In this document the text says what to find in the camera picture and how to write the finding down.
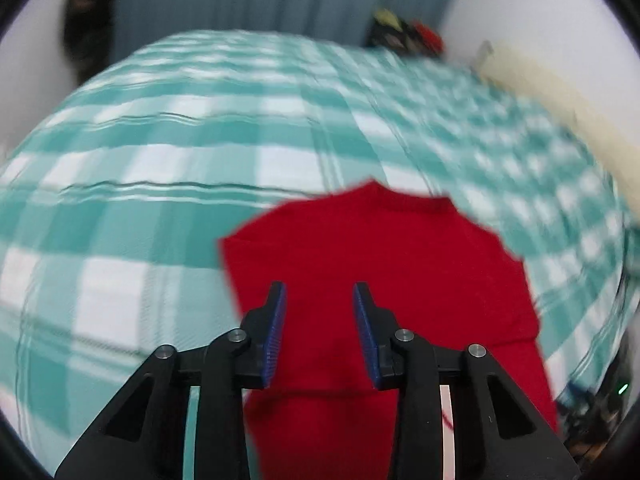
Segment red sweater with rabbit print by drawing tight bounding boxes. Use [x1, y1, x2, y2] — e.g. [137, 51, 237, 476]
[220, 180, 560, 480]

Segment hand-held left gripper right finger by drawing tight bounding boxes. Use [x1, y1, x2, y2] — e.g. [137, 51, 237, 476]
[352, 282, 581, 480]

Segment bed with teal plaid sheet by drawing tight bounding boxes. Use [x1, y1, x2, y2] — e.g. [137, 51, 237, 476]
[0, 30, 628, 480]

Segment pile of colourful clothes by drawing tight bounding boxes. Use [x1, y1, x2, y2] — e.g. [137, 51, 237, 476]
[367, 7, 446, 56]

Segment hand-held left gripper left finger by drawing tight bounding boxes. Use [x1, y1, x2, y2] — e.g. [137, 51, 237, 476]
[54, 281, 288, 480]

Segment dark hanging clothes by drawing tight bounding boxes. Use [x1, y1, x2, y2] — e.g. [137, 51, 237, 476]
[62, 0, 126, 86]

